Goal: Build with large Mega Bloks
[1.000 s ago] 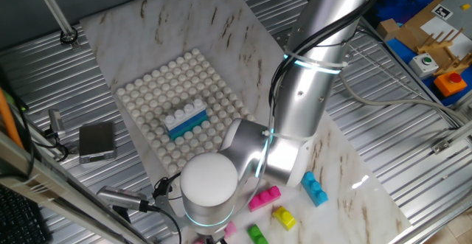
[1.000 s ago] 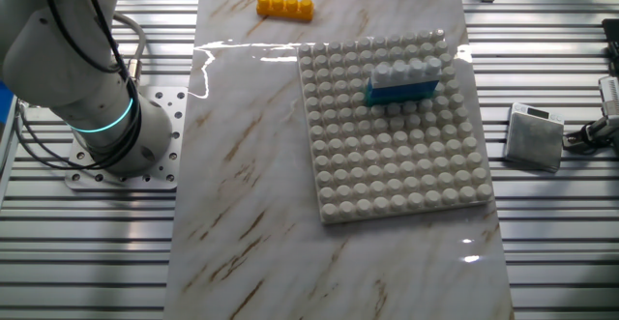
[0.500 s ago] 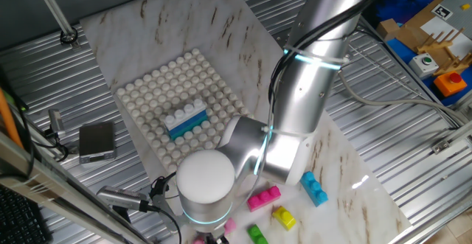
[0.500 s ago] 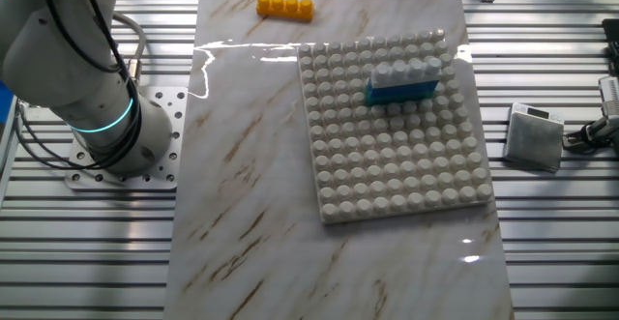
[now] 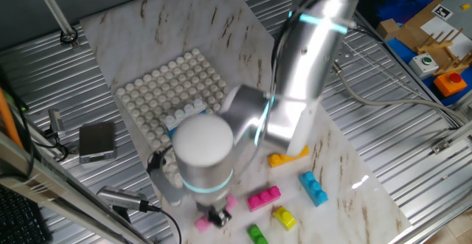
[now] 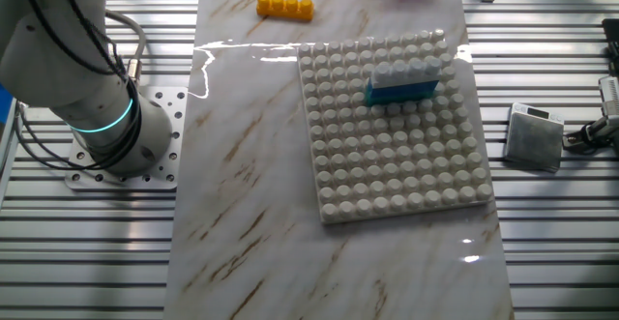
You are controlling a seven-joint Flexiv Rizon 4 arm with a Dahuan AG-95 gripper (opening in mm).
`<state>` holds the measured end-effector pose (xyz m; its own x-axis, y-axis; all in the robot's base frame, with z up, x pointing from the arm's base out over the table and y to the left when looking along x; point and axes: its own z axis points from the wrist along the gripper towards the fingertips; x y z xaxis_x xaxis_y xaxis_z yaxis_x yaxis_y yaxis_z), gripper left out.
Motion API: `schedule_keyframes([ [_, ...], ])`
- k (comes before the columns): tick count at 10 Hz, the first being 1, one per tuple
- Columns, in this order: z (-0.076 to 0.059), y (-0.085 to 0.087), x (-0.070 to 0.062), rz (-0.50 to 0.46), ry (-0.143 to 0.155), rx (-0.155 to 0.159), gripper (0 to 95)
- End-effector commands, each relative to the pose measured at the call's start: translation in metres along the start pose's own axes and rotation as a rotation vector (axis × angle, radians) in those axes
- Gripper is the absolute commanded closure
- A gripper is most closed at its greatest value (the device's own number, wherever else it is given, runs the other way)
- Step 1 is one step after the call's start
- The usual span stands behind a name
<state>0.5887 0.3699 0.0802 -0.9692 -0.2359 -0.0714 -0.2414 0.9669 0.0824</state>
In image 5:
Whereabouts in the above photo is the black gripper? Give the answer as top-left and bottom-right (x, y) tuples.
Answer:
(198, 201), (233, 229)

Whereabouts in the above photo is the pink four-stud block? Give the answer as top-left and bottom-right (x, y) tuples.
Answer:
(193, 194), (239, 234)

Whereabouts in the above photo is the white four-stud block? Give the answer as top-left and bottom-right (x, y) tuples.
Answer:
(163, 98), (208, 130)

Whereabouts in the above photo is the green two-stud block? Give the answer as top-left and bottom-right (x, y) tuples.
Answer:
(246, 224), (269, 244)

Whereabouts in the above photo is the magenta three-stud block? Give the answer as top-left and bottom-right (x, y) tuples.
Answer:
(246, 185), (282, 213)

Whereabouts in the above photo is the yellow two-stud block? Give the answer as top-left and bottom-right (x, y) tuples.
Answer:
(271, 206), (297, 231)

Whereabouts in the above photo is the orange four-stud block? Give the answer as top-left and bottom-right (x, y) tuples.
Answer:
(267, 144), (310, 169)

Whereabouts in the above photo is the light blue three-stud block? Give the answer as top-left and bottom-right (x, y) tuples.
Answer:
(298, 170), (329, 208)

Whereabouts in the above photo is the white studded baseplate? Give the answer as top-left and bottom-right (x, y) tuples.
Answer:
(114, 48), (229, 189)

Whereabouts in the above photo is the silver digital scale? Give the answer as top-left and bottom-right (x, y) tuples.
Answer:
(78, 121), (117, 165)

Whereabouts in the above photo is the black keyboard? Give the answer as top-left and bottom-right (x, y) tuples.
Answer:
(0, 184), (52, 244)

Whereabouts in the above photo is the marble pattern board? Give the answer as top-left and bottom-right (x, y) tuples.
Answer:
(79, 0), (412, 244)

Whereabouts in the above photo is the orange pole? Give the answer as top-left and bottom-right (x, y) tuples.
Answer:
(0, 87), (24, 149)

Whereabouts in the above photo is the small cardboard box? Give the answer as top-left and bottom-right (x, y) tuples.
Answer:
(375, 18), (401, 42)

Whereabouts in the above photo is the white box green button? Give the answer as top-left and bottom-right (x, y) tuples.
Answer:
(408, 52), (440, 79)

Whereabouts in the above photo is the brown cardboard sheet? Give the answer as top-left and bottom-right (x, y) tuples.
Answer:
(383, 0), (447, 53)

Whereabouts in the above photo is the orange box red button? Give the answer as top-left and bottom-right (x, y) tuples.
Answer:
(433, 72), (468, 98)

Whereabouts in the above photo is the aluminium tripod pole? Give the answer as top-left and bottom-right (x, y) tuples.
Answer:
(31, 0), (80, 49)

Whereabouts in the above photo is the wooden peg rack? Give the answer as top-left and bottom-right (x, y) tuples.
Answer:
(415, 27), (472, 76)

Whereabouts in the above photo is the white paper sheet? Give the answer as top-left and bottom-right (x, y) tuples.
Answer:
(420, 15), (472, 59)

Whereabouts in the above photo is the black white marker tag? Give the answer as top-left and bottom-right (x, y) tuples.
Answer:
(430, 3), (454, 21)

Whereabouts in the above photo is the grey studded board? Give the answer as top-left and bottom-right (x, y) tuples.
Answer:
(440, 0), (472, 41)

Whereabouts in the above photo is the black camera cable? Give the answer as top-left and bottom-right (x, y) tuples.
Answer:
(147, 203), (184, 244)

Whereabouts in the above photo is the silver camera on stand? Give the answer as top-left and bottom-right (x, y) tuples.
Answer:
(96, 185), (150, 223)

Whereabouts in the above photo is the aluminium frame beam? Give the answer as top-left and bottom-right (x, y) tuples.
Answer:
(0, 131), (148, 244)

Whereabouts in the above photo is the black cable bundle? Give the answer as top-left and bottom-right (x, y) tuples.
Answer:
(271, 0), (351, 94)

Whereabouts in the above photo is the small silver camera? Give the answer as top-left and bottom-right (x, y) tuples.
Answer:
(47, 109), (66, 139)

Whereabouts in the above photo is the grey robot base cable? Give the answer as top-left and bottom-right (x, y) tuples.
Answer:
(331, 60), (468, 127)

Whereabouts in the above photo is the perforated robot base plate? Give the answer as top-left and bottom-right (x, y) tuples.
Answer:
(337, 48), (353, 66)

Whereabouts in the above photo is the small aluminium corner bracket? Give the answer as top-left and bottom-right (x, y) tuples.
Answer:
(431, 139), (454, 155)

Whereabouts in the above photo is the black ring on pole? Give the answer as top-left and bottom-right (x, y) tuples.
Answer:
(60, 26), (79, 46)

